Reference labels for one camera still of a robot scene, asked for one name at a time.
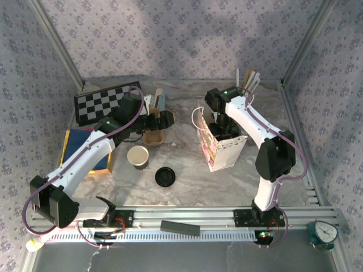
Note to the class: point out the brown pulp cup carrier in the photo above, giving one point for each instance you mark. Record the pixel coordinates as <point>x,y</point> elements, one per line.
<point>153,139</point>

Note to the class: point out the white cartoon print paper bag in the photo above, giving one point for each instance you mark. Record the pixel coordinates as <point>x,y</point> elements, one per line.
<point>224,156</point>

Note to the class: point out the blue paper napkin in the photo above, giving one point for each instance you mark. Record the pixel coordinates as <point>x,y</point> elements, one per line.
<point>74,144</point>

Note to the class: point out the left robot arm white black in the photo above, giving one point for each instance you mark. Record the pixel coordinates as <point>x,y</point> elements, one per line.
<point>82,158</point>

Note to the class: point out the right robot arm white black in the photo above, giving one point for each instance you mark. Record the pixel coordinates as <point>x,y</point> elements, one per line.
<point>255,124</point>

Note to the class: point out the light blue flat stick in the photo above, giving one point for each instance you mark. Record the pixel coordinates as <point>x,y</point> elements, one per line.
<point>163,102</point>

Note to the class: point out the black white chessboard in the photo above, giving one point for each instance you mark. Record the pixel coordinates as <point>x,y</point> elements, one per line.
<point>93,103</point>

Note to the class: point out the pink paper sheet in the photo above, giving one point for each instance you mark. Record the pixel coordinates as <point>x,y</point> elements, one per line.
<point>86,130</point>

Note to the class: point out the wooden stir stick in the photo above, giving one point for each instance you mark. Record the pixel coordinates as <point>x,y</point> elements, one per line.
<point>247,79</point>

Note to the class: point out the black plastic cup lid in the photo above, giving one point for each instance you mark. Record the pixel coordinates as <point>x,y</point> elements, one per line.
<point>165,177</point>

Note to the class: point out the black rectangular block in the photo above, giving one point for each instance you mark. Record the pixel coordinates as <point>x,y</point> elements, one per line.
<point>178,227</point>

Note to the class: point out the teal alarm clock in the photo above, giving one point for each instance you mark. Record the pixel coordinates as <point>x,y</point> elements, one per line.
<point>326,231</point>

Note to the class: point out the pink tube with white cap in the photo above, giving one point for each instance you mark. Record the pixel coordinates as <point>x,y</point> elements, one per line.
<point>34,245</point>

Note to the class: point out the aluminium mounting rail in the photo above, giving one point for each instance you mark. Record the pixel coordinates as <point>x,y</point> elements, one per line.
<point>198,215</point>

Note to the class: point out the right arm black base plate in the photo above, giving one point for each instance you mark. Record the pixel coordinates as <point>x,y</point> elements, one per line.
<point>241,218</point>

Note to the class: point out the aluminium frame post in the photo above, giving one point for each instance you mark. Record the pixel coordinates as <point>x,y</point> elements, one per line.
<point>58,42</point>
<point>308,42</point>

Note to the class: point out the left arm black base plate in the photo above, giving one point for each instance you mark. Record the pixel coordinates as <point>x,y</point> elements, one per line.
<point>127,218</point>

